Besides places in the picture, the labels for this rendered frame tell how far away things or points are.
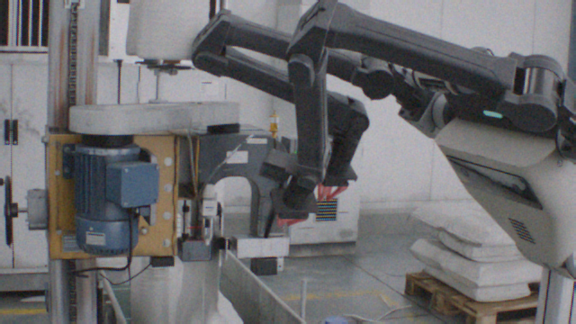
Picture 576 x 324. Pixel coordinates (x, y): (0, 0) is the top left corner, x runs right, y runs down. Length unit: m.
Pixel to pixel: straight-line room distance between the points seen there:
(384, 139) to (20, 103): 3.28
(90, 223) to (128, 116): 0.26
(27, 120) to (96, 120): 2.95
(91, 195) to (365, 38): 0.81
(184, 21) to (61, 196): 0.54
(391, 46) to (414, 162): 5.69
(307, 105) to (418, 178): 5.55
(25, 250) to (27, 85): 0.97
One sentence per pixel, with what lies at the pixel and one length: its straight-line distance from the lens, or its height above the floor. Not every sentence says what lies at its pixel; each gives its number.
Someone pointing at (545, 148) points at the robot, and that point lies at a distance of 1.49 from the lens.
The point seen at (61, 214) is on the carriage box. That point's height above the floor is 1.14.
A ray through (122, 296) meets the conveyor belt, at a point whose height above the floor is 0.38.
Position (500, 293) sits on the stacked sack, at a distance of 4.79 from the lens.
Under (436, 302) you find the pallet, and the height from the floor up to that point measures 0.06.
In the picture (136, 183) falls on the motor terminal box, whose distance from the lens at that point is 1.74.
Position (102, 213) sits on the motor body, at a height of 1.18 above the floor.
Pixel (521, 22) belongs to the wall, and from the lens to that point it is 7.43.
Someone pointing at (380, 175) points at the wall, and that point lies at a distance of 6.79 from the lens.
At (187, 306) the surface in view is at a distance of 2.31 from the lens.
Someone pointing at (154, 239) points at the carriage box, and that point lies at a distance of 2.05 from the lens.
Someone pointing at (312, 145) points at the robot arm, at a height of 1.38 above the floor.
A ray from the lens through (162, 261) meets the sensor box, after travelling 2.07.
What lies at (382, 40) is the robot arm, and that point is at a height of 1.59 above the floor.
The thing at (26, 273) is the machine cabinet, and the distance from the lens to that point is 4.91.
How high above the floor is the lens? 1.58
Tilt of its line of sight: 9 degrees down
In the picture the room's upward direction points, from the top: 3 degrees clockwise
